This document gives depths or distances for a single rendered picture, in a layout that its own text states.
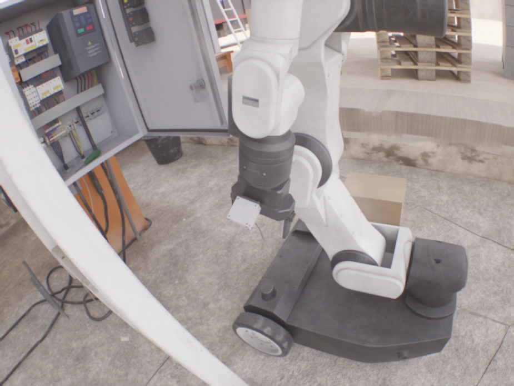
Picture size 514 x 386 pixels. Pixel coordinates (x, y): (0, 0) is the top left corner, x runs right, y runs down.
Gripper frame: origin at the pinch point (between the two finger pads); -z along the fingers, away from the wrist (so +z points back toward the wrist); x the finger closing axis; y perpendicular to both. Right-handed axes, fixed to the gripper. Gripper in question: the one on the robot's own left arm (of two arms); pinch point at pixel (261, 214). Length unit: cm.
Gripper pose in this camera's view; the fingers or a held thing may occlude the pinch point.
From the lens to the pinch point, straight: 55.8
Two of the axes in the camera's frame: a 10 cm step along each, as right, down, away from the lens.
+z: 0.4, -7.5, -6.6
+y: -4.7, 5.7, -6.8
